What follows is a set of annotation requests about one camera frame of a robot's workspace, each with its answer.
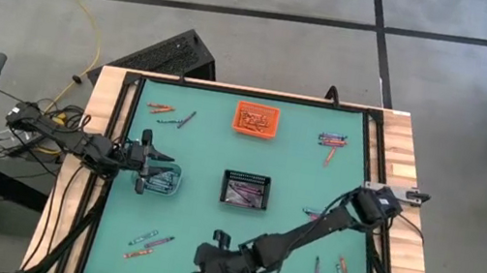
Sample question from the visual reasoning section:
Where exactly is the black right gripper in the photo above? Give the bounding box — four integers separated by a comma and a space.
191, 227, 260, 273

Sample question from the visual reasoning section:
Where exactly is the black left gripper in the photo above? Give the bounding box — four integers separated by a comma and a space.
116, 126, 180, 199

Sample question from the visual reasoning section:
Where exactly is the black plastic basket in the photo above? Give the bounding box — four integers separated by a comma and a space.
218, 168, 273, 212

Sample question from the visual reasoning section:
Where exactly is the yellow floor cable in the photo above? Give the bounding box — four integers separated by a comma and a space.
10, 0, 110, 134

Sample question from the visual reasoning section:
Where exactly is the teal plastic bin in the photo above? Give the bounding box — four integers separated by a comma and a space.
129, 158, 185, 199

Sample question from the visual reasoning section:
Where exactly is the black table border frame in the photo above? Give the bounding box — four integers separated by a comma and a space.
77, 67, 408, 273

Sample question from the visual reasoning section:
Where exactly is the orange plastic basket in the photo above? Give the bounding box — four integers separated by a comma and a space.
230, 99, 283, 141

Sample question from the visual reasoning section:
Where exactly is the black computer tower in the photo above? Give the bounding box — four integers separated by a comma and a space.
84, 14, 224, 105

